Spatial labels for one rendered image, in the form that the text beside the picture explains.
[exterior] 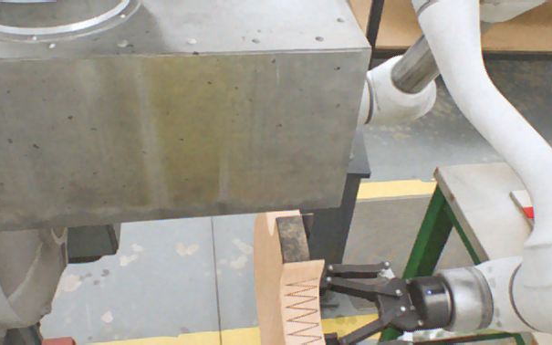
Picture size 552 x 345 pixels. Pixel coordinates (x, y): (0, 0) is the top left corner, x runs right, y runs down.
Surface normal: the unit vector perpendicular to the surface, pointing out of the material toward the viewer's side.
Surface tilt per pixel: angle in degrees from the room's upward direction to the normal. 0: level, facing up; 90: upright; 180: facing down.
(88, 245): 90
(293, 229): 6
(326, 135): 90
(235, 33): 0
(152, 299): 0
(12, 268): 83
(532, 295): 92
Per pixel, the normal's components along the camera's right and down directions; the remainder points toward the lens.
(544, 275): -0.98, -0.07
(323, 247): 0.01, 0.68
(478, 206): 0.05, -0.73
